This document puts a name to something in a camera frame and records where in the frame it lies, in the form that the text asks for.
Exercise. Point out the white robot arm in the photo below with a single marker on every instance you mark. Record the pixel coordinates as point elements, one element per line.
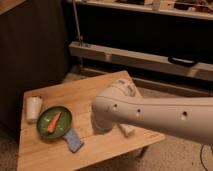
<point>189,118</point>

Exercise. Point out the green plate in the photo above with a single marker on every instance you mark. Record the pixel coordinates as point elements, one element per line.
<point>62,126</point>

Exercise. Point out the white tube bottle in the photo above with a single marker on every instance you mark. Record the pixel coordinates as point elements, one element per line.
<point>127,130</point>

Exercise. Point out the wooden low table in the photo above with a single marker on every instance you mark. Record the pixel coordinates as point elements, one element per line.
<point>37,155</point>

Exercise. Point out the blue sponge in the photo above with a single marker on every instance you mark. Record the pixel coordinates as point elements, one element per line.
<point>73,140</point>

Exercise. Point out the thin metal pole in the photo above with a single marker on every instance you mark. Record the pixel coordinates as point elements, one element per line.
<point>80,39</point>

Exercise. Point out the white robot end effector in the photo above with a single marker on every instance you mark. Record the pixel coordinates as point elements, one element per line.
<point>102,125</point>

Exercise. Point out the upper wooden shelf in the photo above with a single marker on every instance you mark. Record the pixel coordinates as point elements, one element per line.
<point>154,7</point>

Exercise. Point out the black handle on beam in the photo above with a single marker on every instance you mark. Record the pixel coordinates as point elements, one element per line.
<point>181,62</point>

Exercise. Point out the orange carrot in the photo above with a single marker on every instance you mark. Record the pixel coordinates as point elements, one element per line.
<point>51,127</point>

